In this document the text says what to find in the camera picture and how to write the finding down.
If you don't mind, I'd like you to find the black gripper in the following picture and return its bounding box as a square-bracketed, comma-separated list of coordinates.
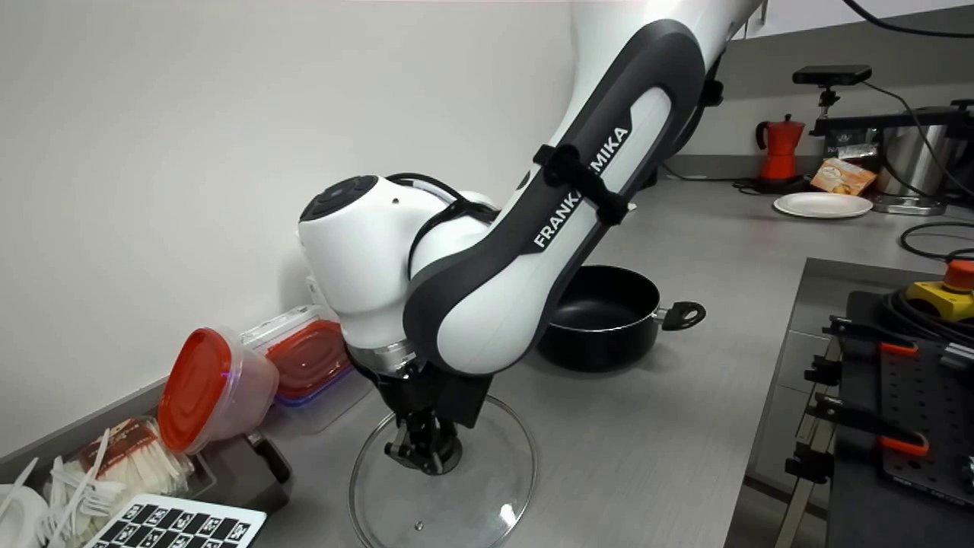
[352, 348, 495, 477]

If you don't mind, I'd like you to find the glass lid with black knob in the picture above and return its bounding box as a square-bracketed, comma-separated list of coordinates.
[346, 392, 542, 548]

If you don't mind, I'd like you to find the flat container with red lid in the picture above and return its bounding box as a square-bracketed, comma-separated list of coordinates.
[264, 317, 358, 411]

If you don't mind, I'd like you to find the black cooking pot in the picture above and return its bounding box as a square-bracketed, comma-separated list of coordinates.
[536, 262, 709, 375]

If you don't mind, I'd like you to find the tall container with red lid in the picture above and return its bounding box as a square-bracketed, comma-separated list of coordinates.
[154, 323, 284, 458]

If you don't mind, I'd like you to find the red moka pot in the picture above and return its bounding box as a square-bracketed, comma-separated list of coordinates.
[751, 112, 807, 193]

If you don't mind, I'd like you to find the black and white keypad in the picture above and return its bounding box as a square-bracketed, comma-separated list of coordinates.
[85, 493, 270, 548]

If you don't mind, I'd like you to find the white plastic cutlery bundle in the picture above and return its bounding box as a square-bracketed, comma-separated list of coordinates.
[43, 418, 199, 534]

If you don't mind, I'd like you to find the white plastic bag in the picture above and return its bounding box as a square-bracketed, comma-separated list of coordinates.
[0, 454, 59, 548]

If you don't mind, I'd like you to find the black bar clamp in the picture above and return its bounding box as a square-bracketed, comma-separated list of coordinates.
[804, 386, 939, 466]
[820, 314, 974, 370]

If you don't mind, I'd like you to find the white dinner plate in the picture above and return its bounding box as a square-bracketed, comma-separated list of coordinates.
[769, 188, 876, 221]

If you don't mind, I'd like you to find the black perforated board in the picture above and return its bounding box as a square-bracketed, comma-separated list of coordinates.
[823, 290, 974, 548]

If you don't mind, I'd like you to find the brown snack bag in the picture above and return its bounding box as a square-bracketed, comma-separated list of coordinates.
[807, 155, 881, 198]

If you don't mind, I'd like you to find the yellow emergency stop button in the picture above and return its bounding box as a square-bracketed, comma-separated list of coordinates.
[903, 256, 974, 325]

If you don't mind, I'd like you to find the steel kettle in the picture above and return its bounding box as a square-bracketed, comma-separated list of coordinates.
[876, 118, 957, 207]

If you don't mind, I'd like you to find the black cable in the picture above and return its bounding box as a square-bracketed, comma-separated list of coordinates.
[895, 220, 974, 264]

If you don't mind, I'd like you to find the black camera on tripod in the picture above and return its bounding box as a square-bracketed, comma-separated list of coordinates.
[787, 64, 876, 117]

